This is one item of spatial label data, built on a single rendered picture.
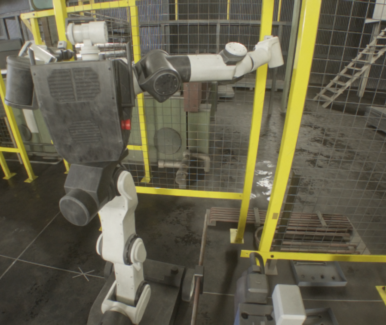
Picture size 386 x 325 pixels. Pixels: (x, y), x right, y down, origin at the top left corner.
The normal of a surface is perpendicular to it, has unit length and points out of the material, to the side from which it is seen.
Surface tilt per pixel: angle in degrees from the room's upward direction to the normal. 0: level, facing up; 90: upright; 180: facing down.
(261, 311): 0
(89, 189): 43
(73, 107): 103
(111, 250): 62
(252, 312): 0
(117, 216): 76
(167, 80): 112
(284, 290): 0
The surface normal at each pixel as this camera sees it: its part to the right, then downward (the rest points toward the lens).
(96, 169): -0.15, -0.33
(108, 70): 0.18, 0.43
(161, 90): 0.31, 0.75
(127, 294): -0.20, 0.03
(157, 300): 0.00, -0.88
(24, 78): 0.68, 0.52
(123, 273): -0.22, 0.26
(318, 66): -0.13, 0.47
